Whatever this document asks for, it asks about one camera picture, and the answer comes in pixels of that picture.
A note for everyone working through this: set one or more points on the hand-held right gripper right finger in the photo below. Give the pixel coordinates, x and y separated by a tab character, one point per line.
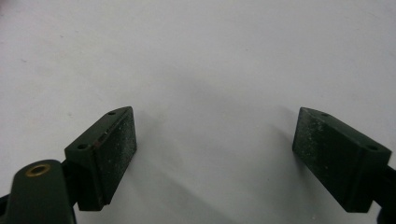
333	161

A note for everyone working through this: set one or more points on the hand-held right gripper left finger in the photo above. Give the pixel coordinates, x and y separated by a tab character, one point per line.
106	158

